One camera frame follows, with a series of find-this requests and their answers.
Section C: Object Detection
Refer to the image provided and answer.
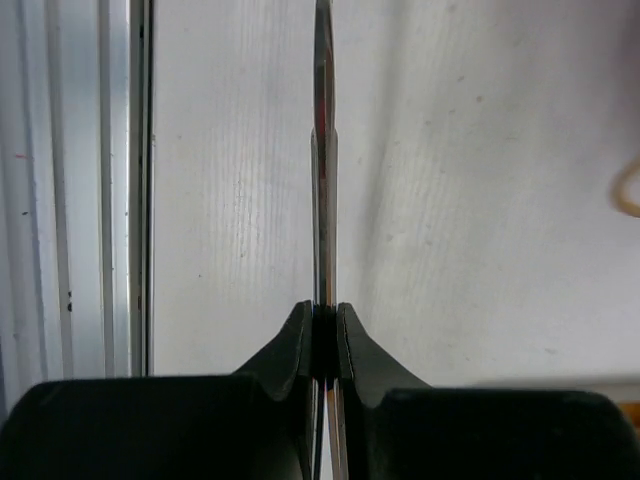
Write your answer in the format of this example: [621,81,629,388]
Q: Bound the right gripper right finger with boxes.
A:
[336,303,430,408]

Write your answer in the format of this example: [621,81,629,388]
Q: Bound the red paper bag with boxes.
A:
[610,155,640,218]

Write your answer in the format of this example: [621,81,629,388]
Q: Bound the aluminium rail frame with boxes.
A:
[1,1,153,404]

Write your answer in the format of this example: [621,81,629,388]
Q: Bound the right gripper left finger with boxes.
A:
[234,300,313,400]

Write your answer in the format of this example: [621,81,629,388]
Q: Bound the steel tongs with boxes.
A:
[311,1,349,479]

